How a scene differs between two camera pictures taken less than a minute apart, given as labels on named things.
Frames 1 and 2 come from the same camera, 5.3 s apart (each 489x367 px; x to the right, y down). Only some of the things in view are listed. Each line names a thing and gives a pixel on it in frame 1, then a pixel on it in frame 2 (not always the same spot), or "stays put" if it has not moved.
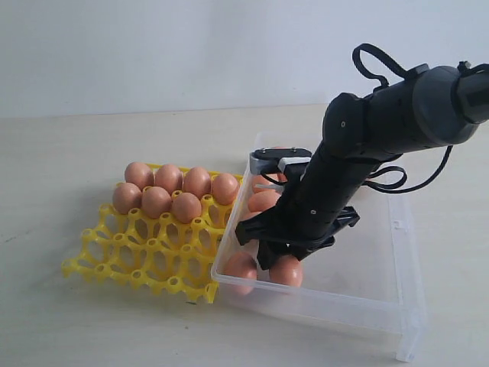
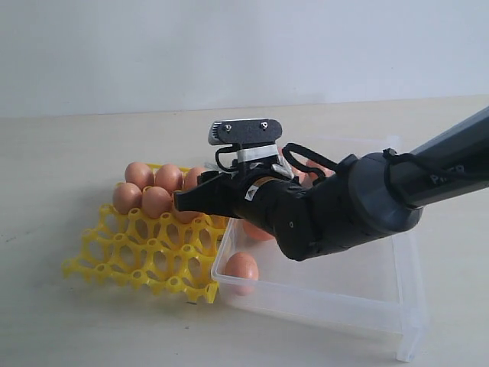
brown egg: (140, 174) stays put
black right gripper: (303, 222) → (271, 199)
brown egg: (286, 270) → (219, 222)
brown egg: (155, 201) stays put
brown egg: (169, 177) stays put
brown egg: (127, 196) stays put
